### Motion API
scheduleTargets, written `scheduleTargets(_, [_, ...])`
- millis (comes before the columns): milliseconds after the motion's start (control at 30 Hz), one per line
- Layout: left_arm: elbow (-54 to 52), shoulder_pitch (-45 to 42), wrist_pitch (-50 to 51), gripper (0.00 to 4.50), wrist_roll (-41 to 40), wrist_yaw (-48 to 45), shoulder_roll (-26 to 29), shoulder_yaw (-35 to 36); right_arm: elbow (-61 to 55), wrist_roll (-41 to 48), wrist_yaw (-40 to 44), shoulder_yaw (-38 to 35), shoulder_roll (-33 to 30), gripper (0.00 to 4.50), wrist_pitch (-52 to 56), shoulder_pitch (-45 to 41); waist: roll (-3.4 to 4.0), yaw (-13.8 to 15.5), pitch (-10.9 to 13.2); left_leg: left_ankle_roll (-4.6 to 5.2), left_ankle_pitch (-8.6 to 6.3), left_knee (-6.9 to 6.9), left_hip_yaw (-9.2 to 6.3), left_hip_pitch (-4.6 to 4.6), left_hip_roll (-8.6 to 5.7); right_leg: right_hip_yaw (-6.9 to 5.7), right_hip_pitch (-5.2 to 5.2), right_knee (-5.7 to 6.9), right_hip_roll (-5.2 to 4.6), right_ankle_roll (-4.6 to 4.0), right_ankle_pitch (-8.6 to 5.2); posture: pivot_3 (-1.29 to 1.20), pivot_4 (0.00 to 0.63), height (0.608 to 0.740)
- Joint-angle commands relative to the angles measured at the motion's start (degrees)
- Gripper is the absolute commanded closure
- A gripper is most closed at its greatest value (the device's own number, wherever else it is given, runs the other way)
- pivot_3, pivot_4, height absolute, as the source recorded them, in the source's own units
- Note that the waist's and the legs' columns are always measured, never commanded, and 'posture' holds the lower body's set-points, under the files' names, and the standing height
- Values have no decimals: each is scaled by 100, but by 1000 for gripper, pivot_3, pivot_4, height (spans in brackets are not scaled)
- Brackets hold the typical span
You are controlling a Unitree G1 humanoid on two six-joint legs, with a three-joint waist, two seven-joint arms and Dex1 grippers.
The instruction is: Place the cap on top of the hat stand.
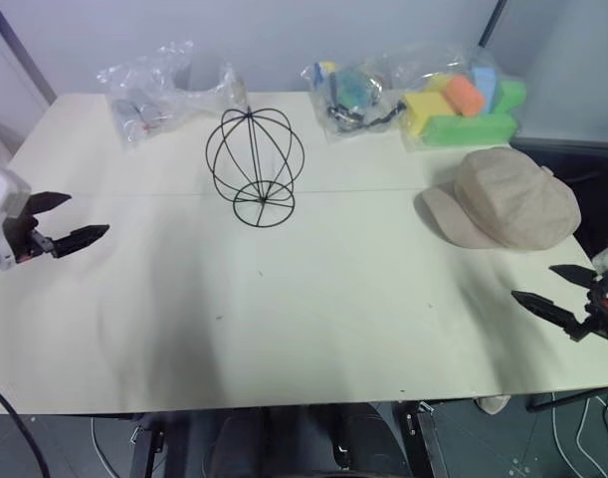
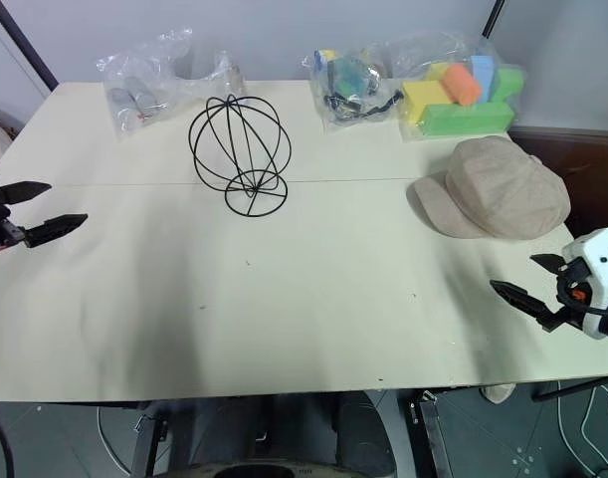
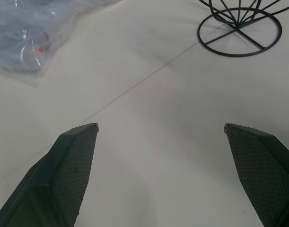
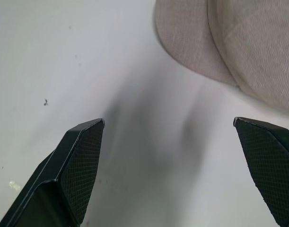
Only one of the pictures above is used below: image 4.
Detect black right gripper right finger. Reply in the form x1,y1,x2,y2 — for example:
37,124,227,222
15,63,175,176
233,116,289,227

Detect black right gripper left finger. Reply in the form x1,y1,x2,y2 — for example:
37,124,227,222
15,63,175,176
0,118,105,227

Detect beige fabric cap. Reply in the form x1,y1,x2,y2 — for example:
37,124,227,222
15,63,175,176
153,0,289,116

